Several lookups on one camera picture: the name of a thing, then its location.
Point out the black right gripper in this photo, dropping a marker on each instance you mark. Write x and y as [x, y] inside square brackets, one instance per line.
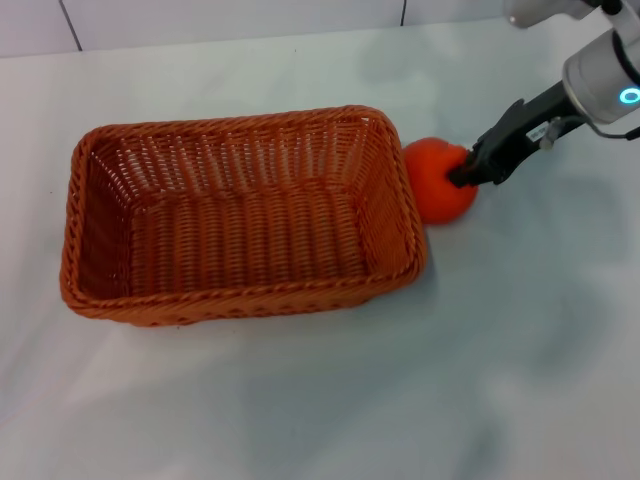
[517, 132]

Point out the orange fruit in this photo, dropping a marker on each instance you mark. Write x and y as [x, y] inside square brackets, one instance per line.
[442, 192]

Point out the orange woven plastic basket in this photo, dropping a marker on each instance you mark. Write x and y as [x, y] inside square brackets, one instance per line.
[240, 225]

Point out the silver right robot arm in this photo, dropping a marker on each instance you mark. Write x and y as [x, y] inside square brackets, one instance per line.
[602, 75]

